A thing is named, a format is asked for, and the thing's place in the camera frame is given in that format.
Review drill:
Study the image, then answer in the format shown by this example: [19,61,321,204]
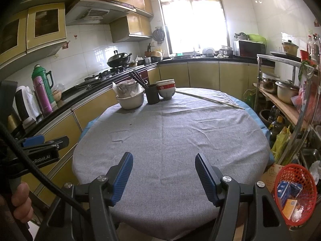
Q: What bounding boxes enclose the dark pot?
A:
[262,77,278,94]

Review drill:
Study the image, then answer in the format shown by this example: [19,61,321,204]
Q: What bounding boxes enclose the steel pot with lid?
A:
[275,80,300,105]

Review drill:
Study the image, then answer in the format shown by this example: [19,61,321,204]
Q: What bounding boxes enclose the microwave oven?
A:
[234,40,267,57]

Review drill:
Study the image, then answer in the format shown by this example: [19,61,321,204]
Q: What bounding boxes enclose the pink plastic bag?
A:
[291,80,321,126]

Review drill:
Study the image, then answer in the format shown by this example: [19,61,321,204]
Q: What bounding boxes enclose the steel range hood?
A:
[65,0,137,26]

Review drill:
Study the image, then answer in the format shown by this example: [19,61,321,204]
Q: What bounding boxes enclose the clear plastic bottle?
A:
[311,35,321,61]

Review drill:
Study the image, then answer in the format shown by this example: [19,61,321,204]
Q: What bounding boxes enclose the purple thermos bottle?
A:
[33,77,54,114]

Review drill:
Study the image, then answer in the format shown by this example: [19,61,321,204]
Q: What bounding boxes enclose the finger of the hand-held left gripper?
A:
[24,136,70,153]
[20,135,46,148]

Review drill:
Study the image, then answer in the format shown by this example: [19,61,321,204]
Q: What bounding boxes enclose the yellow pot with lid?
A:
[281,40,299,56]

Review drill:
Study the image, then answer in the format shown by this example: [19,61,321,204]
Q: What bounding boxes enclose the metal shelf rack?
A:
[256,53,321,171]

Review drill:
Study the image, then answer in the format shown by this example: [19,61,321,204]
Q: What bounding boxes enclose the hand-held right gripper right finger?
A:
[195,153,293,241]

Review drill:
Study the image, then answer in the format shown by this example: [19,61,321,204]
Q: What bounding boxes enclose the black cable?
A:
[0,122,94,241]

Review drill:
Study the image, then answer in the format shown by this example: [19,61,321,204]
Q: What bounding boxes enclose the window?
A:
[155,0,231,57]

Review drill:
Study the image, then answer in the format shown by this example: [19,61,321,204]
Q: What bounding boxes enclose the gas stove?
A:
[75,65,146,91]

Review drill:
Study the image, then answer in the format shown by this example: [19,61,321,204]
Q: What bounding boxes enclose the clear bag with bowls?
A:
[112,80,145,98]

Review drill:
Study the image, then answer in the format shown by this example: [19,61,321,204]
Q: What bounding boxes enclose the long thin wooden stick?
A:
[176,90,245,110]

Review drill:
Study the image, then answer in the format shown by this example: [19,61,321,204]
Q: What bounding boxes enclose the green basin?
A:
[248,34,267,43]

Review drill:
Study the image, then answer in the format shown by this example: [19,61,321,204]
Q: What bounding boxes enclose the yellow plastic bag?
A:
[271,126,293,166]

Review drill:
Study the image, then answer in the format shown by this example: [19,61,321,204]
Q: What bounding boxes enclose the black wok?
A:
[107,50,133,68]

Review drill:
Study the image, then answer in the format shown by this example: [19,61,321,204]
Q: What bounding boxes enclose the clear bag of food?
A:
[51,83,66,102]

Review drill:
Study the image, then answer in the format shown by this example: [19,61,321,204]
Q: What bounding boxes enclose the red plastic basket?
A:
[273,164,318,228]

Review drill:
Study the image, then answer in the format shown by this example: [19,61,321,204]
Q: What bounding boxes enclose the dark oil bottle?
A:
[269,105,284,136]

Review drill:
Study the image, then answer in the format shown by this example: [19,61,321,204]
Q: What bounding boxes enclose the red-banded white bowl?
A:
[157,83,176,100]

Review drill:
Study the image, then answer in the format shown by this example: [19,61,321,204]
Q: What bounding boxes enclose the green thermos jug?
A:
[31,64,54,106]

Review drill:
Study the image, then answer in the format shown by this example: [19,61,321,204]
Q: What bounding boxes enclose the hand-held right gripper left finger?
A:
[44,152,134,241]

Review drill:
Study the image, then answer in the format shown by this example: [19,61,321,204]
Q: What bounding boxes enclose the yellow base cabinets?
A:
[20,61,275,206]

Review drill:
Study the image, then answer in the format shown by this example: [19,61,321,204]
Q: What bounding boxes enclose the person's left hand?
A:
[0,182,34,224]

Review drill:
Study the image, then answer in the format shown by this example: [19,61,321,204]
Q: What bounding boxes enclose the white and black appliance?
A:
[14,85,43,130]

